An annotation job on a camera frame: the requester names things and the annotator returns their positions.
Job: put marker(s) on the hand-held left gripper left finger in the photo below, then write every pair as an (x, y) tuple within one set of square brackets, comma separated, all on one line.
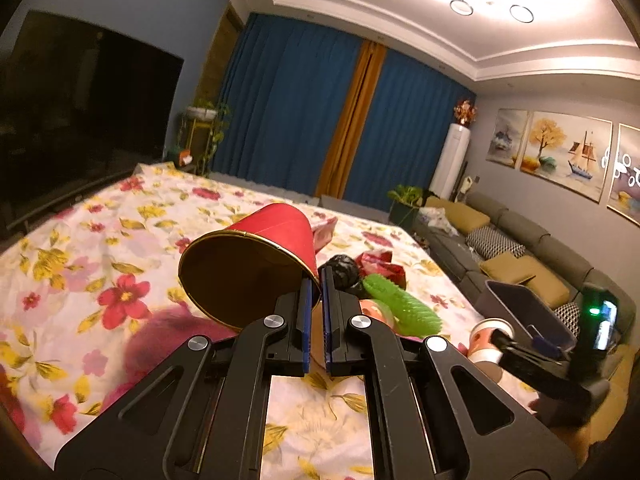
[(306, 320)]

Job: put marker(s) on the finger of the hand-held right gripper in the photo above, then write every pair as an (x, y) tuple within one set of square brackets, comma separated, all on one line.
[(545, 375), (520, 346)]

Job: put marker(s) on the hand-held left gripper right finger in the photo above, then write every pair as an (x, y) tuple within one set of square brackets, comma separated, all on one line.
[(327, 320)]

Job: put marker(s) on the grey plastic bin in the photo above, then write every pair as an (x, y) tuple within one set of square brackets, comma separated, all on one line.
[(520, 310)]

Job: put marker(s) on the white patterned paper cup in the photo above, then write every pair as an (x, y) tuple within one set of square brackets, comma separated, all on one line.
[(482, 342)]

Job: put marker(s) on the green foam net sleeve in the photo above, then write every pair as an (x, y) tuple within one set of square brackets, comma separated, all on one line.
[(405, 305)]

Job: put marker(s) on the red paper cup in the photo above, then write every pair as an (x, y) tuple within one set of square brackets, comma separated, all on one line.
[(280, 230)]

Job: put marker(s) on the black white patterned pillow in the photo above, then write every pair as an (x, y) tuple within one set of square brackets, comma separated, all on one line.
[(569, 317), (495, 242)]

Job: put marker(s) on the black plastic bag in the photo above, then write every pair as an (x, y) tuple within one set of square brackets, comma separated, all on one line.
[(342, 269)]

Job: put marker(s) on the yellow pillow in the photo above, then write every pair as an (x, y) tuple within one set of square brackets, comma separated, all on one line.
[(505, 267), (460, 216), (547, 287)]

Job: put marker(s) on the red foil wrapper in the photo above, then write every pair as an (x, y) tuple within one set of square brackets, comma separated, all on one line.
[(382, 262)]

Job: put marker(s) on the pink plastic wrapper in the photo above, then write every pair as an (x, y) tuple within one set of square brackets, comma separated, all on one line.
[(324, 234)]

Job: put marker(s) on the grey sofa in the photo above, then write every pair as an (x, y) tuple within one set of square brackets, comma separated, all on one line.
[(545, 245)]

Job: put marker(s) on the potted green plant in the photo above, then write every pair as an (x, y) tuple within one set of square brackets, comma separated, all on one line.
[(405, 200)]

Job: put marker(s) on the white plastic bag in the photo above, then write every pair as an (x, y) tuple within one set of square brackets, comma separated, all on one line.
[(437, 219)]

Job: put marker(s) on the painting with white circles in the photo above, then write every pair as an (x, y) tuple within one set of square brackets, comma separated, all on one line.
[(627, 180)]

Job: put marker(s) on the large tree and ship painting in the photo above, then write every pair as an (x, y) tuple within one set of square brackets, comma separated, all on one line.
[(565, 155)]

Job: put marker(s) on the white standing air conditioner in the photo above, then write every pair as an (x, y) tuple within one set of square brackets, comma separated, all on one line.
[(450, 160)]

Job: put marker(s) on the orange curtain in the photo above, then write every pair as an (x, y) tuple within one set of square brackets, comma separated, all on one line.
[(352, 120)]

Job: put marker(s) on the orange small box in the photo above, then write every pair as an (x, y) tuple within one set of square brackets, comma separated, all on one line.
[(183, 157)]

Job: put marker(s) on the blue curtain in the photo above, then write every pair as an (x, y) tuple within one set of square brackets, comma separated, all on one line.
[(285, 105), (410, 130)]

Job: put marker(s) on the small landscape painting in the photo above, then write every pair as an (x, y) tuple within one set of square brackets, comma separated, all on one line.
[(507, 137)]

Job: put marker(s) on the trailing plant on stand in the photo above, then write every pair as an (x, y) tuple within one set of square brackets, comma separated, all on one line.
[(207, 115)]

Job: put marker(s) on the red gold flower ornament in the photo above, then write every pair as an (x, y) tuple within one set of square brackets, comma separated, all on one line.
[(463, 112)]

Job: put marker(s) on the black flat television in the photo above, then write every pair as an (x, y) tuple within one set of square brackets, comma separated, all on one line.
[(75, 110)]

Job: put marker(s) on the round ceiling light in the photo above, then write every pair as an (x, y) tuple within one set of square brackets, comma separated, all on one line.
[(461, 5), (521, 13)]

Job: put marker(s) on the white wall device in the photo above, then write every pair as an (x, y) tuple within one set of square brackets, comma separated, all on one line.
[(467, 184)]

